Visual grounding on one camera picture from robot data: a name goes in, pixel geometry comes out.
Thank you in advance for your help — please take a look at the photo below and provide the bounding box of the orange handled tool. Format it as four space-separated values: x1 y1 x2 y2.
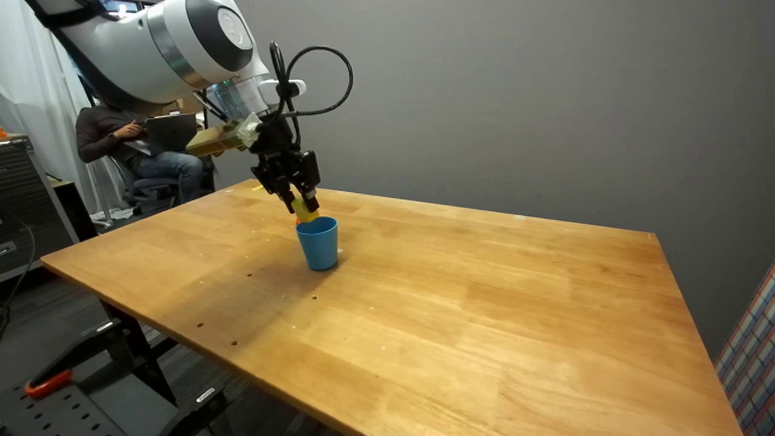
21 368 76 402

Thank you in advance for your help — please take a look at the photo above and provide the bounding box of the yellow block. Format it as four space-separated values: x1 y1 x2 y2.
288 192 319 226

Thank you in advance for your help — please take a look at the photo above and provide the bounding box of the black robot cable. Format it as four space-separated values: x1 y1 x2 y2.
266 42 355 151

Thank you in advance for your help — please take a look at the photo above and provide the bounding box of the white curtain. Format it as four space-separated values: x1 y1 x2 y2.
0 0 135 232

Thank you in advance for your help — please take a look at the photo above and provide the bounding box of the seated person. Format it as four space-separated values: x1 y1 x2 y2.
73 100 213 213

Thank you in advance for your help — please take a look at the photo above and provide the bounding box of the multicolour striped fabric panel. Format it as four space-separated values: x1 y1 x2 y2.
715 261 775 436

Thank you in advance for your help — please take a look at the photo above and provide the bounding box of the beige wrist camera mount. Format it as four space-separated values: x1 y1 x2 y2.
185 112 266 160

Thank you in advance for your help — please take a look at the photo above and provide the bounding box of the black office chair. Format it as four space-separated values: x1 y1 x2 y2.
112 156 217 218

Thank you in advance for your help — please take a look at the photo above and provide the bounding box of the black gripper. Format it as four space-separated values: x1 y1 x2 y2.
250 113 323 216

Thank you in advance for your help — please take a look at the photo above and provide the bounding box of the black table frame leg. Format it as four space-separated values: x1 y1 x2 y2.
26 298 233 436

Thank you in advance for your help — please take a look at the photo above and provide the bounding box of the black equipment case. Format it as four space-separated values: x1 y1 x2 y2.
0 132 81 281

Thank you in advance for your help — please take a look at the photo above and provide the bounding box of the blue cup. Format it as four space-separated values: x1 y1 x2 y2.
294 213 341 275

